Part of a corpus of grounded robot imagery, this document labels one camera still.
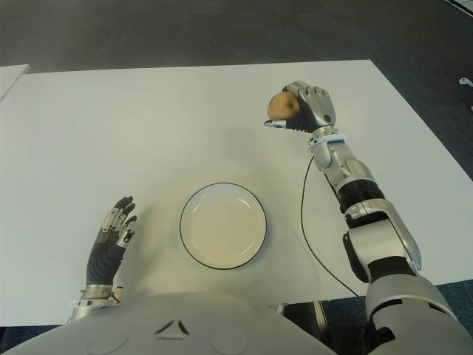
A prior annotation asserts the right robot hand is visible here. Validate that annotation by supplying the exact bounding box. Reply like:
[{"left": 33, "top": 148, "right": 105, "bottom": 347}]
[{"left": 262, "top": 80, "right": 338, "bottom": 133}]

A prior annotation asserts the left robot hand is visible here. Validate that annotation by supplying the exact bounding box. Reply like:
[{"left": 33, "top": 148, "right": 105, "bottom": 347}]
[{"left": 85, "top": 195, "right": 138, "bottom": 288}]

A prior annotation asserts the yellow-red apple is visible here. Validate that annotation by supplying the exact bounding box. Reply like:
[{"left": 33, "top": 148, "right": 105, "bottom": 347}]
[{"left": 267, "top": 92, "right": 302, "bottom": 121}]

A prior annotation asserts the white plate black rim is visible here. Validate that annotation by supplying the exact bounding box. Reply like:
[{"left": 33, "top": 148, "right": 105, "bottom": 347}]
[{"left": 179, "top": 182, "right": 268, "bottom": 269}]

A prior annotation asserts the grey robot torso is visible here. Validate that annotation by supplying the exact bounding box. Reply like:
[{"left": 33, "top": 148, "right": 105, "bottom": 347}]
[{"left": 0, "top": 291, "right": 341, "bottom": 355}]

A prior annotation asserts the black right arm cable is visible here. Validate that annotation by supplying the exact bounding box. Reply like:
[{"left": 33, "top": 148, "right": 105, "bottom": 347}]
[{"left": 300, "top": 157, "right": 361, "bottom": 297}]

